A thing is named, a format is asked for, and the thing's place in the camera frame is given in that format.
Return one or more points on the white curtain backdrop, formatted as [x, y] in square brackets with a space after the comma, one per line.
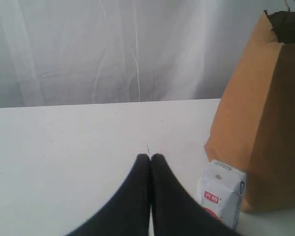
[66, 52]

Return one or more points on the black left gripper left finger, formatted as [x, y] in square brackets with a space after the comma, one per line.
[127, 212]

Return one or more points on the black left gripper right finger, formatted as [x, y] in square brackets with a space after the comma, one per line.
[174, 211]

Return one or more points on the brown paper bag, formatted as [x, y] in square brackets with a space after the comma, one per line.
[254, 126]

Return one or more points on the small white carton box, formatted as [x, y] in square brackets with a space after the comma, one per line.
[220, 192]

